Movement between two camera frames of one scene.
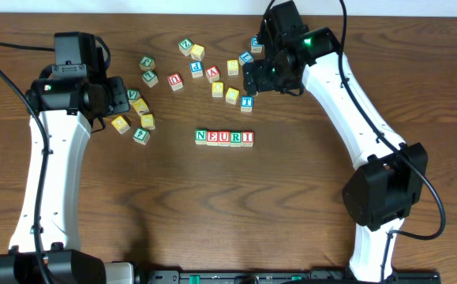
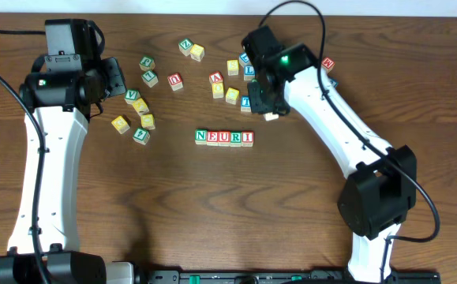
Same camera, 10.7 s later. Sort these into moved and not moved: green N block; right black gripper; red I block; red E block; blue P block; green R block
Moved: blue P block; right black gripper
Not moved: red E block; green N block; red I block; green R block
